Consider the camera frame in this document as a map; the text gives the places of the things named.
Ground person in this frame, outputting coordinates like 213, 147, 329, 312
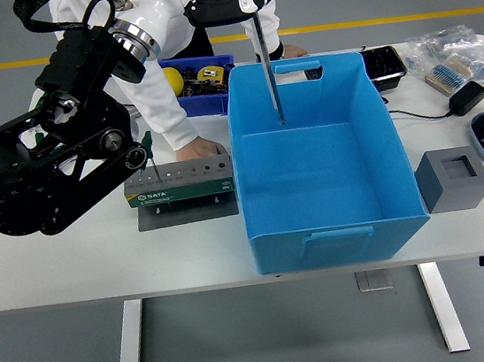
48, 0, 321, 178

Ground small green T-handle hex key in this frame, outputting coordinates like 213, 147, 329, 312
139, 129, 161, 182

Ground yellow tape measure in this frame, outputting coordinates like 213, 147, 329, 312
195, 63, 230, 88

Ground dark blue parts bin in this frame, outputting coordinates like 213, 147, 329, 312
157, 50, 242, 123

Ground person's left hand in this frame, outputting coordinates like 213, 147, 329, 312
281, 42, 310, 60

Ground grey block with square recess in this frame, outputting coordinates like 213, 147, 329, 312
411, 143, 484, 216

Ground black power adapter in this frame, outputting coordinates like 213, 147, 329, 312
446, 80, 484, 119

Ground taped resistor bundle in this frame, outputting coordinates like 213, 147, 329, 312
422, 54, 477, 98

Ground yellow ball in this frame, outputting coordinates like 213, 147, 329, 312
162, 65, 188, 99

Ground large green T-handle hex key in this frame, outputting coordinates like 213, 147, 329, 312
198, 0, 307, 135

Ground black plastic tray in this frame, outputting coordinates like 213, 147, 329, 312
357, 43, 412, 97

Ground large light blue folding box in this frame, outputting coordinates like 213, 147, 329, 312
220, 42, 436, 279

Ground person's right hand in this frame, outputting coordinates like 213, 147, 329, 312
173, 131, 229, 164

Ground black hardware pile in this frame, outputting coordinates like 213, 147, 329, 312
180, 60, 231, 99

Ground grey floor plate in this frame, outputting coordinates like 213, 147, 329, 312
355, 267, 395, 294

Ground white table leg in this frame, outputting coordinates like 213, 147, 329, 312
416, 258, 472, 357
105, 298, 151, 362

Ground black adapter cable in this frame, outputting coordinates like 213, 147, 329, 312
380, 86, 456, 127

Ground clear plastic component bags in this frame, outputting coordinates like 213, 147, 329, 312
403, 21, 484, 102

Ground green steel hex key stand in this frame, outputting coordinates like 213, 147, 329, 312
120, 153, 242, 234

